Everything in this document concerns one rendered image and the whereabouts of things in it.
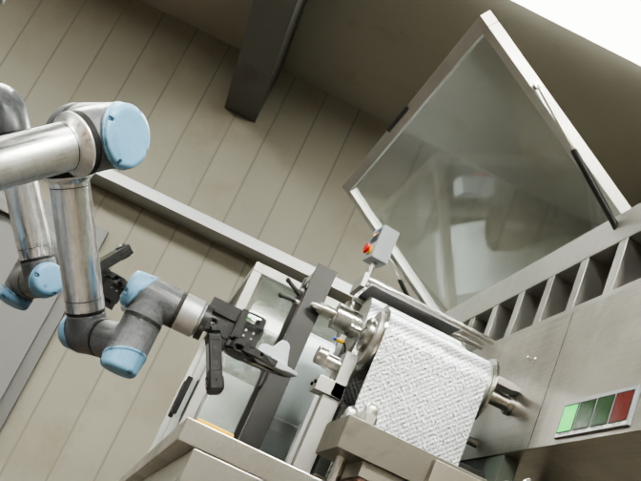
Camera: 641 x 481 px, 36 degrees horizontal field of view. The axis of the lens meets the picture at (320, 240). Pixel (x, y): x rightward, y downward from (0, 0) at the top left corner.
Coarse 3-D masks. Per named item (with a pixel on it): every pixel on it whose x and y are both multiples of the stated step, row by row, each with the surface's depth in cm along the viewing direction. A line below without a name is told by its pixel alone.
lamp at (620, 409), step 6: (618, 396) 159; (624, 396) 158; (630, 396) 156; (618, 402) 158; (624, 402) 157; (630, 402) 155; (618, 408) 157; (624, 408) 156; (612, 414) 158; (618, 414) 156; (624, 414) 155; (612, 420) 157; (618, 420) 156
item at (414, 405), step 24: (384, 360) 193; (384, 384) 192; (408, 384) 193; (432, 384) 194; (360, 408) 189; (384, 408) 191; (408, 408) 192; (432, 408) 193; (456, 408) 194; (408, 432) 190; (432, 432) 192; (456, 432) 193; (456, 456) 191
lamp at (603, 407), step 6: (612, 396) 161; (600, 402) 165; (606, 402) 163; (600, 408) 163; (606, 408) 161; (594, 414) 164; (600, 414) 162; (606, 414) 160; (594, 420) 163; (600, 420) 161; (606, 420) 160
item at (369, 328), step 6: (372, 318) 200; (366, 324) 202; (372, 324) 198; (366, 330) 199; (372, 330) 197; (360, 336) 202; (366, 336) 197; (372, 336) 197; (360, 342) 200; (366, 342) 197; (360, 348) 198
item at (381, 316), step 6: (378, 318) 200; (384, 318) 198; (378, 324) 197; (378, 330) 195; (378, 336) 195; (372, 342) 195; (366, 348) 197; (372, 348) 195; (360, 354) 200; (366, 354) 196; (360, 360) 198; (372, 360) 196; (492, 372) 200; (486, 390) 198
